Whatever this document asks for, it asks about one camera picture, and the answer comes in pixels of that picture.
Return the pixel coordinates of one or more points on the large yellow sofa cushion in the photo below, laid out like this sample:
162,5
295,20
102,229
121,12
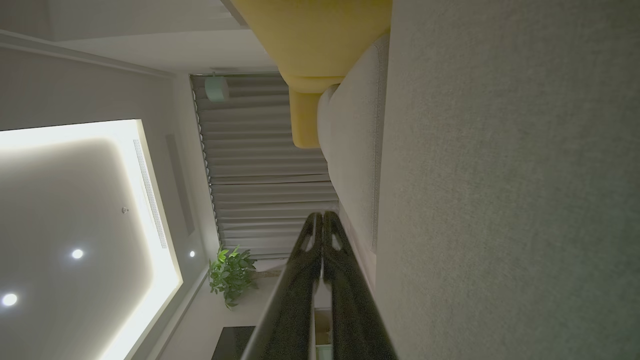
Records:
315,35

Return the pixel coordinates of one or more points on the green potted plant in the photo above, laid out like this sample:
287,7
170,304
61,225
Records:
231,276

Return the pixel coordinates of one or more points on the grey fabric sofa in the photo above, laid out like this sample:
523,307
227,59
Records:
500,200

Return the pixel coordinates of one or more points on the mint green wall device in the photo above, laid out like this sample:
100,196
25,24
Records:
216,89

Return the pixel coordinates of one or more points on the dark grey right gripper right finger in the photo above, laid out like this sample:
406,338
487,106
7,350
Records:
355,320

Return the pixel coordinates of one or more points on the grey pleated curtain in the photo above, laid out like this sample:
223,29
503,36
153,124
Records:
265,165

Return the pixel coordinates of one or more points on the dark flat panel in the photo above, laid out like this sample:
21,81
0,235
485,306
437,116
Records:
232,344

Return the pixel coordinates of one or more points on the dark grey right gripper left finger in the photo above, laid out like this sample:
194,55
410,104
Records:
292,310

